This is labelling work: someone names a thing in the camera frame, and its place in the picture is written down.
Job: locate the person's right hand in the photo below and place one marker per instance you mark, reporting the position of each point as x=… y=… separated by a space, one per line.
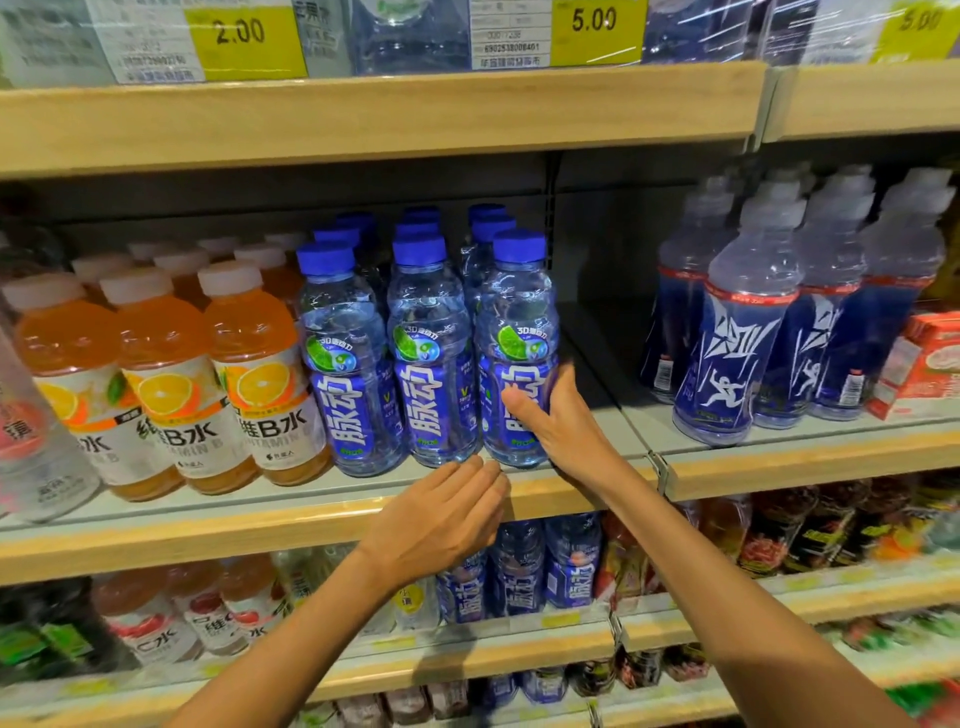
x=574 y=442

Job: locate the row of blue capped bottles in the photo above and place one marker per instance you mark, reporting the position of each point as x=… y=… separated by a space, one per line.
x=349 y=390

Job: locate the row of orange drink bottles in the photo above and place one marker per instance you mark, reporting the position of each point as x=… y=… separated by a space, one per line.
x=255 y=390

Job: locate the row of dark red bottles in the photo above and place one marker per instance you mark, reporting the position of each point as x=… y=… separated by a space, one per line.
x=810 y=525

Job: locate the person's left forearm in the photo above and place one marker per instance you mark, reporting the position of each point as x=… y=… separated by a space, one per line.
x=300 y=645

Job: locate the metal shelf upright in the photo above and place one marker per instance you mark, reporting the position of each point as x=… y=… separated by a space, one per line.
x=556 y=225

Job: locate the peach drink bottle red label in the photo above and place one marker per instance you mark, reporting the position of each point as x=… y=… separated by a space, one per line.
x=206 y=607
x=255 y=596
x=146 y=622

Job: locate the red drink carton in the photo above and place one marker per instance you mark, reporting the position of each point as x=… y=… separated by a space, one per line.
x=922 y=367

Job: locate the clear bottle with red label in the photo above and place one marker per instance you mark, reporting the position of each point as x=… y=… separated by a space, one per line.
x=34 y=457

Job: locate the person's right forearm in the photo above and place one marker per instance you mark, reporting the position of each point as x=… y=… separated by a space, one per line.
x=720 y=600

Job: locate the dark bottles with green labels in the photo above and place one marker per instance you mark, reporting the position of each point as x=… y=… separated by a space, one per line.
x=52 y=637

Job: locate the blue cap drink bottle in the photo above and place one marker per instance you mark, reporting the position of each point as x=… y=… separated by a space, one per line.
x=517 y=315

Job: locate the person's left hand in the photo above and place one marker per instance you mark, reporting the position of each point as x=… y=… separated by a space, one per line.
x=431 y=521

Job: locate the pack of blue bottles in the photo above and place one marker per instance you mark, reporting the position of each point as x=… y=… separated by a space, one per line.
x=705 y=30

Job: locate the row of dark blue bottles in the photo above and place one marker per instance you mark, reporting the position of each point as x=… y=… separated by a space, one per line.
x=731 y=360

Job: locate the short wooden shelf board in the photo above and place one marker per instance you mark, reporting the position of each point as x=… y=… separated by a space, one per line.
x=870 y=101

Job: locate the clear water bottle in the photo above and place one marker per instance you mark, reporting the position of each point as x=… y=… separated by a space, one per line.
x=409 y=37

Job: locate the long wooden shelf board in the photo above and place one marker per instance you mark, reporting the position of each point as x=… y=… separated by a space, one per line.
x=375 y=116

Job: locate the row of small dark bottles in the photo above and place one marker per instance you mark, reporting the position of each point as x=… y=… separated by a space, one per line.
x=540 y=682

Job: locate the white and yellow price label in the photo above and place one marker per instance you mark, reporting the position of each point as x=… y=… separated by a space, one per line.
x=240 y=41
x=592 y=30
x=919 y=30

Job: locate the blue label drink bottle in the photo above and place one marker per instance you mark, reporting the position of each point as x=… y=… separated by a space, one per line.
x=517 y=577
x=574 y=570
x=461 y=596

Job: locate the person's right thumb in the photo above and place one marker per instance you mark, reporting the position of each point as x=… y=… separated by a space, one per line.
x=525 y=412

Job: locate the bottle with yellow label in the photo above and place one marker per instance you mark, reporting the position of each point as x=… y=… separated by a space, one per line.
x=416 y=604

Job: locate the person's left fingers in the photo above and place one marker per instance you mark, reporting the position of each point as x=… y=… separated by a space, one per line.
x=472 y=491

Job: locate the grey shelf with wooden edge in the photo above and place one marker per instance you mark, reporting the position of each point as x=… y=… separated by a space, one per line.
x=187 y=529
x=825 y=592
x=810 y=457
x=675 y=701
x=465 y=652

